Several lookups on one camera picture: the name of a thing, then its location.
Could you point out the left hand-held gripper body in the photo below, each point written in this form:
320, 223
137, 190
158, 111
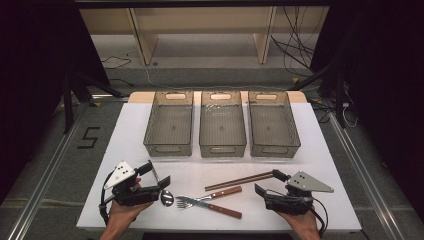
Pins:
124, 195

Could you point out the light wooden shelf unit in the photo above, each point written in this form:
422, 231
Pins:
200, 20

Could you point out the white table mat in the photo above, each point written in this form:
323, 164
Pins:
126, 133

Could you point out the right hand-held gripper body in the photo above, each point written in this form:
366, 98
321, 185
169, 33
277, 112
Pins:
288, 202

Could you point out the black tripod stand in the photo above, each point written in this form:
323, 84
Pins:
68, 100
339, 96

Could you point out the person's left hand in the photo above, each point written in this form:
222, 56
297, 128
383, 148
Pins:
123, 215

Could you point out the person's right hand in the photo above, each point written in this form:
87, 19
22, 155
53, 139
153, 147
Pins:
301, 225

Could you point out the aluminium floor rail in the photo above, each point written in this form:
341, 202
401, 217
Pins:
40, 190
363, 170

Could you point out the smoky clear plastic bin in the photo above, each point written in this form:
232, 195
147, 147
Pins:
222, 128
273, 128
170, 128

